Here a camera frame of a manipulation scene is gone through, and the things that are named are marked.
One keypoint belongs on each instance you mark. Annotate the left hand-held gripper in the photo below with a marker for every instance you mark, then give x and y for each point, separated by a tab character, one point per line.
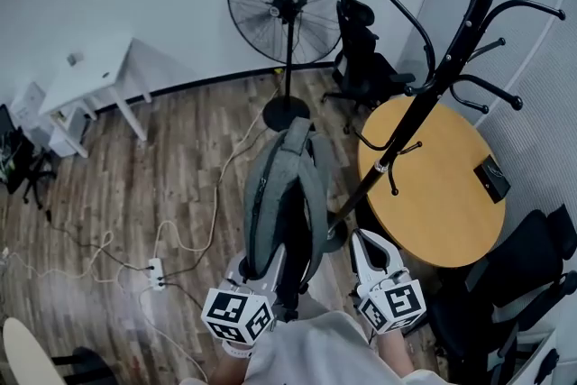
225	313

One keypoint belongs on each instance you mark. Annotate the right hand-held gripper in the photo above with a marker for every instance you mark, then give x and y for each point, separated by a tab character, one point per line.
399	304

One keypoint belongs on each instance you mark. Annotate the grey backpack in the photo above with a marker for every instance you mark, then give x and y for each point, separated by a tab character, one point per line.
281	194

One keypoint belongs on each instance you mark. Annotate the black coat rack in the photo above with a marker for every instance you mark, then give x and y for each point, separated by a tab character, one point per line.
433	85

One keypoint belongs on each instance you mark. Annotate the person's left forearm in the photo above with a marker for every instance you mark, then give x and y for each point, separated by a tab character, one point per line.
230	369

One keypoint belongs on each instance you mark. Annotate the person's right forearm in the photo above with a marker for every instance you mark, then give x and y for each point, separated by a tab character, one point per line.
396	351

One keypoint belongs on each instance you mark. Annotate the white wrist band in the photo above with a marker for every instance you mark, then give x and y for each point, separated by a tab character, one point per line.
236	349

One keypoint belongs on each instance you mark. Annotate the round wooden table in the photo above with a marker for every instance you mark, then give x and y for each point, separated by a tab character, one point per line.
442	203

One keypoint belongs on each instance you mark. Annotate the person's white shirt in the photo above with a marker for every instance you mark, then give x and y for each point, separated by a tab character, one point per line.
315	351

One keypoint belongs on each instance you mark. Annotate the white power strip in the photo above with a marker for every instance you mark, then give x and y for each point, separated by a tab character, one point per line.
156	272

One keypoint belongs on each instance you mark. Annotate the black office chair with headrest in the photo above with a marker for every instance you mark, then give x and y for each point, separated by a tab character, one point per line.
518	252

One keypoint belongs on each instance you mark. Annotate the small black box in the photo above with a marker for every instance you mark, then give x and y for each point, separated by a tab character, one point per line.
491	178

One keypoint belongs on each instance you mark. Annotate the dark chair with grey armrests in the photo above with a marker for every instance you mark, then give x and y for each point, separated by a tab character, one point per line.
541	311

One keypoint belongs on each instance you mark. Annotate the black stool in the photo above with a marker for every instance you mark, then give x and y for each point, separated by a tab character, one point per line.
85	367

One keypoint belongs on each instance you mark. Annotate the black item on panel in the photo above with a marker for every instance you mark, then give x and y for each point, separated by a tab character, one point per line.
549	367

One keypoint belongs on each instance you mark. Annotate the white cabinet panel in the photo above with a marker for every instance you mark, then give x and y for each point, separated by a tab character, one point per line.
554	360

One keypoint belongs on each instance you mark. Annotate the beige round table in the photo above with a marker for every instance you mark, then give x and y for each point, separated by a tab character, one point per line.
27	356

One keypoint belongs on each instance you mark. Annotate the white desk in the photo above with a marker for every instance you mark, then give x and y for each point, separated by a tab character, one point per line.
90	72

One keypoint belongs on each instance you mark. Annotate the black swivel chair with clutter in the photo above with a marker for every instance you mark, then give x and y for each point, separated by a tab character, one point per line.
18	162

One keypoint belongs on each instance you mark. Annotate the black standing fan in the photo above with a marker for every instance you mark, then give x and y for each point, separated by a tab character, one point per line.
288	4

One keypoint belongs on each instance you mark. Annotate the white storage boxes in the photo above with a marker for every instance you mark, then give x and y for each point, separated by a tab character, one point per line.
31	108

